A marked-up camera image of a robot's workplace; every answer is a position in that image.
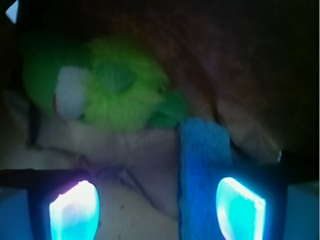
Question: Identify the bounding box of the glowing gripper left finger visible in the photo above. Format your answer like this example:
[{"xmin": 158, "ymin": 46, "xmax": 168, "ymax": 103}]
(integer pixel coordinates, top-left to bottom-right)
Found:
[{"xmin": 0, "ymin": 168, "xmax": 100, "ymax": 240}]

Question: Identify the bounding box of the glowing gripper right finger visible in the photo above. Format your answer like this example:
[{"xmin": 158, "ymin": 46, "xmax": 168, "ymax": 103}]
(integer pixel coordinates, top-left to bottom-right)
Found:
[{"xmin": 215, "ymin": 165, "xmax": 320, "ymax": 240}]

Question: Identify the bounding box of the blue sponge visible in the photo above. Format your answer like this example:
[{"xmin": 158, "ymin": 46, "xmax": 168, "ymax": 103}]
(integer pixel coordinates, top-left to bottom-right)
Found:
[{"xmin": 177, "ymin": 118, "xmax": 233, "ymax": 240}]

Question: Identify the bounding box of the green plush fish toy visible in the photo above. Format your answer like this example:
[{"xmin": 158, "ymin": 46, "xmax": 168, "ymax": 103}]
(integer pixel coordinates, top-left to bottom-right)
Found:
[{"xmin": 21, "ymin": 32, "xmax": 190, "ymax": 132}]

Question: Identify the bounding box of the brown paper lined bin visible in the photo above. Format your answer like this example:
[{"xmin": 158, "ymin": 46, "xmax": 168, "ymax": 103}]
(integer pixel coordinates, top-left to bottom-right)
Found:
[{"xmin": 0, "ymin": 0, "xmax": 320, "ymax": 219}]

